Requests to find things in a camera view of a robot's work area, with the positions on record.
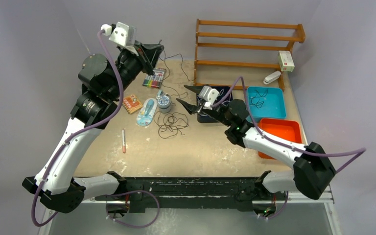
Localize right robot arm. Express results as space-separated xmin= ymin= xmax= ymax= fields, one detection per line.
xmin=178 ymin=85 xmax=336 ymax=200

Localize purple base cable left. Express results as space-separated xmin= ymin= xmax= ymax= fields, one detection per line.
xmin=105 ymin=189 xmax=161 ymax=229

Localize white staples box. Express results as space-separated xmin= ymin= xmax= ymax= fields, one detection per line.
xmin=278 ymin=50 xmax=295 ymax=72

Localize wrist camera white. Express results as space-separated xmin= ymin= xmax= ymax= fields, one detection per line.
xmin=198 ymin=85 xmax=219 ymax=109
xmin=100 ymin=22 xmax=138 ymax=55

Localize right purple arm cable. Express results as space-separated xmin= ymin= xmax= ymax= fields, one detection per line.
xmin=211 ymin=76 xmax=367 ymax=174

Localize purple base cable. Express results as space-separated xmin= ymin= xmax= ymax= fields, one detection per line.
xmin=105 ymin=189 xmax=161 ymax=229
xmin=258 ymin=191 xmax=291 ymax=221

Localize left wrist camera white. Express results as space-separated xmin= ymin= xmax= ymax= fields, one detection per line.
xmin=100 ymin=22 xmax=138 ymax=55

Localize wooden rack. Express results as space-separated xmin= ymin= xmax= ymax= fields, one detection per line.
xmin=193 ymin=19 xmax=306 ymax=91

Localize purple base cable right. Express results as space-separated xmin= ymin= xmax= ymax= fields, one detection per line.
xmin=258 ymin=191 xmax=291 ymax=221

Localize cleaning gel jar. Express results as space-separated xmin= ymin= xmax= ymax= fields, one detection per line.
xmin=157 ymin=94 xmax=171 ymax=113

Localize marker pen pack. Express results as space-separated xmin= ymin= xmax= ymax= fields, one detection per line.
xmin=142 ymin=68 xmax=166 ymax=89

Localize orange tray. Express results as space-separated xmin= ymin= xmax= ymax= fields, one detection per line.
xmin=258 ymin=118 xmax=303 ymax=143

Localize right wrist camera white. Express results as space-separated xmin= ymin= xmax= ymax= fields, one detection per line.
xmin=198 ymin=85 xmax=219 ymax=109

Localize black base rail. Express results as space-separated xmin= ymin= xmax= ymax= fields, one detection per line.
xmin=95 ymin=177 xmax=287 ymax=213

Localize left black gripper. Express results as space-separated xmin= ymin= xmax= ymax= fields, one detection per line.
xmin=108 ymin=40 xmax=163 ymax=100

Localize red pen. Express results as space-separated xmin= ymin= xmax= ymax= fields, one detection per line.
xmin=121 ymin=128 xmax=126 ymax=153

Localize dark blue tray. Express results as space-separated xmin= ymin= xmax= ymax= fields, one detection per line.
xmin=197 ymin=86 xmax=233 ymax=123

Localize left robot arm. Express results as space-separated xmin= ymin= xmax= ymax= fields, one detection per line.
xmin=22 ymin=42 xmax=164 ymax=213

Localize blue white stapler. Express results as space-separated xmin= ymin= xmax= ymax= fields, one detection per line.
xmin=156 ymin=90 xmax=165 ymax=98

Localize light blue tray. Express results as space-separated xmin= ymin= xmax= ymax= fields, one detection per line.
xmin=246 ymin=86 xmax=287 ymax=122

